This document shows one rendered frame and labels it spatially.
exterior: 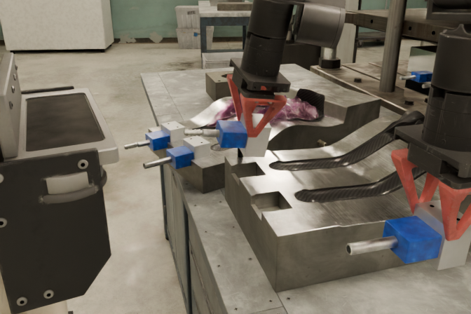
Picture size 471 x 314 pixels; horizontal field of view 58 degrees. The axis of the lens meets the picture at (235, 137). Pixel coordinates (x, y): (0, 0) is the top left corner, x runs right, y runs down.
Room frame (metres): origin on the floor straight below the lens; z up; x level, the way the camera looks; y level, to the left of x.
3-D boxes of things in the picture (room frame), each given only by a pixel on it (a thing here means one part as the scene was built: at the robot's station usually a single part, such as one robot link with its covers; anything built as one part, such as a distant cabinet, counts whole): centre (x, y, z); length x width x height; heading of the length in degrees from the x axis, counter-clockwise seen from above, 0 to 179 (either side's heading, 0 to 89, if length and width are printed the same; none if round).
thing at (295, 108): (0.96, -0.08, 0.90); 0.26 x 0.18 x 0.08; 123
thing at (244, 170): (0.64, -0.02, 0.87); 0.05 x 0.05 x 0.04; 16
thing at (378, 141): (0.65, -0.24, 0.92); 0.35 x 0.16 x 0.09; 106
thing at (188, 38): (7.14, 0.66, 0.16); 0.60 x 0.42 x 0.33; 91
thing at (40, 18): (6.95, 2.79, 0.47); 1.52 x 0.77 x 0.94; 95
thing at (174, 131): (0.85, 0.18, 0.86); 0.13 x 0.05 x 0.05; 123
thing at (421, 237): (0.38, -0.18, 0.93); 0.13 x 0.05 x 0.05; 106
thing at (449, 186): (0.38, -0.22, 0.99); 0.07 x 0.07 x 0.09; 16
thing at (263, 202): (0.54, -0.05, 0.87); 0.05 x 0.05 x 0.04; 16
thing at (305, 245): (0.64, -0.26, 0.87); 0.50 x 0.26 x 0.14; 106
